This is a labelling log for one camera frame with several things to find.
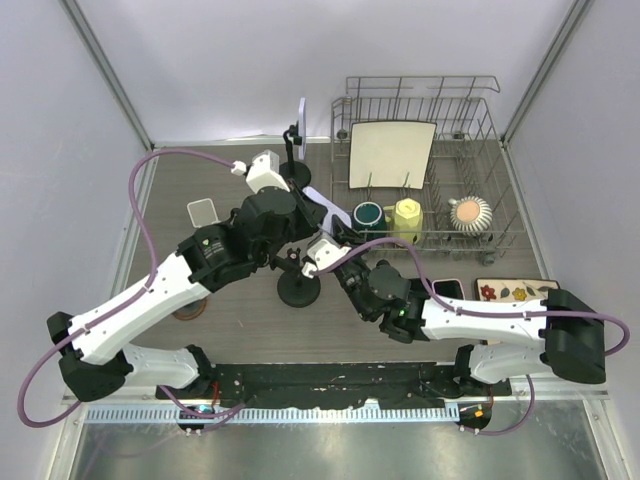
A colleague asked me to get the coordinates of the green mug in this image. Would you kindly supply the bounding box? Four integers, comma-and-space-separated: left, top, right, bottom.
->
351, 201, 393, 242

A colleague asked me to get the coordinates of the metal dish rack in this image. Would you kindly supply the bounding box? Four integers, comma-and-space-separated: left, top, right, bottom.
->
330, 75, 530, 265

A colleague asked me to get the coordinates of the white cable duct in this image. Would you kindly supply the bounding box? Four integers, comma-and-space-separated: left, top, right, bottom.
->
84, 403, 459, 425

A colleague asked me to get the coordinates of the upright lavender phone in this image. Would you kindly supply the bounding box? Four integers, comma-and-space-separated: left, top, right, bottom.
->
296, 97, 307, 161

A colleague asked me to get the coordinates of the lavender case phone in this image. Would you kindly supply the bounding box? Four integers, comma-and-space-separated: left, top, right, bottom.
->
303, 186, 352, 234

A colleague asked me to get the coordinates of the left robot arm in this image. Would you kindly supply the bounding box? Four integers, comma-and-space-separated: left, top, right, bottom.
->
47, 185, 329, 402

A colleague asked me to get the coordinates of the wooden round phone stand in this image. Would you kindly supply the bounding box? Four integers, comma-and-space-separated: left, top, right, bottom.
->
172, 298, 207, 321

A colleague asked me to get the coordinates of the yellow mug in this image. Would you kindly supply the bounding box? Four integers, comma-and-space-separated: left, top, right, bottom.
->
383, 198, 424, 245

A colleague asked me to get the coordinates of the white phone stand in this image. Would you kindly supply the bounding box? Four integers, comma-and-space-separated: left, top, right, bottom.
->
186, 198, 219, 229

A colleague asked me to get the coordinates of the black gooseneck phone stand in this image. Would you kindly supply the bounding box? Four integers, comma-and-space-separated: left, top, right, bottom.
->
279, 124, 312, 189

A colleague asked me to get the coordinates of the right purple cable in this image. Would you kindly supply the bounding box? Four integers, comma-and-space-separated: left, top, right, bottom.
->
309, 235, 631, 435

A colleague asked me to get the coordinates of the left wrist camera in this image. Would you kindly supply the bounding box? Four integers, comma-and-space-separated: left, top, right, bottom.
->
231, 150, 290, 194

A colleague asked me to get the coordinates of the black round phone stand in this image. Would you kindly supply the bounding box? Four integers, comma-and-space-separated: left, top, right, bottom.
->
270, 248, 321, 308

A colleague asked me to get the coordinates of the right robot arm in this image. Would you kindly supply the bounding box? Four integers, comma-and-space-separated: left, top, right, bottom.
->
312, 237, 606, 395

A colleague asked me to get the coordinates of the white square plate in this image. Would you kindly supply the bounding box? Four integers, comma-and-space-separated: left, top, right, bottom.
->
349, 120, 437, 189

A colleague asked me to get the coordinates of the purple cable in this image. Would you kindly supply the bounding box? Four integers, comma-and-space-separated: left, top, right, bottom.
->
309, 235, 631, 435
16, 148, 239, 430

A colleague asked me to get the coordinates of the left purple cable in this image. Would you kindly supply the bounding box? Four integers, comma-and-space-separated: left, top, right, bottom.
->
16, 148, 239, 430

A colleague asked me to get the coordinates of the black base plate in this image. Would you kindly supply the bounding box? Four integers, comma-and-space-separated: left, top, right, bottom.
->
173, 362, 512, 410

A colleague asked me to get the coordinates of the pink case phone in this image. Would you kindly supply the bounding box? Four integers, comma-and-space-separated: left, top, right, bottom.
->
432, 279, 465, 300

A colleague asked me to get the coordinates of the floral square plate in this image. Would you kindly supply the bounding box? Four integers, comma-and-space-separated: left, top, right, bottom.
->
474, 278, 560, 303

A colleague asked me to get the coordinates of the white ribbed cup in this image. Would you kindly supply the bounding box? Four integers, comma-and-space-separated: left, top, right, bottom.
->
448, 196, 493, 237

